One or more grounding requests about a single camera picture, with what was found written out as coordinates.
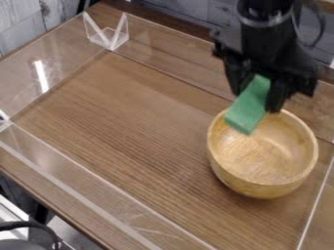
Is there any green rectangular block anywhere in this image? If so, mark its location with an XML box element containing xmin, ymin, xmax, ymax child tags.
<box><xmin>225</xmin><ymin>74</ymin><xmax>270</xmax><ymax>136</ymax></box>

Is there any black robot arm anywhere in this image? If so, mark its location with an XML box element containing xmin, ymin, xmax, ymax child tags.
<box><xmin>210</xmin><ymin>0</ymin><xmax>326</xmax><ymax>112</ymax></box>

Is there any clear acrylic corner bracket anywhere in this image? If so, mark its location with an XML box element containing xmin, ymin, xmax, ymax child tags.
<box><xmin>83</xmin><ymin>12</ymin><xmax>130</xmax><ymax>51</ymax></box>

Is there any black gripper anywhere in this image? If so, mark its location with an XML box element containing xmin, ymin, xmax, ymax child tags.
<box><xmin>210</xmin><ymin>16</ymin><xmax>318</xmax><ymax>113</ymax></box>

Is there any black cable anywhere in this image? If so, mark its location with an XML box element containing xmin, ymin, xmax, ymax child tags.
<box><xmin>0</xmin><ymin>221</ymin><xmax>63</xmax><ymax>250</ymax></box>

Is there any clear acrylic tray wall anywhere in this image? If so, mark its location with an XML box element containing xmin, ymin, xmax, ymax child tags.
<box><xmin>0</xmin><ymin>5</ymin><xmax>334</xmax><ymax>250</ymax></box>

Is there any brown wooden bowl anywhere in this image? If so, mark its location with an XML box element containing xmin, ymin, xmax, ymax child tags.
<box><xmin>206</xmin><ymin>110</ymin><xmax>320</xmax><ymax>199</ymax></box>

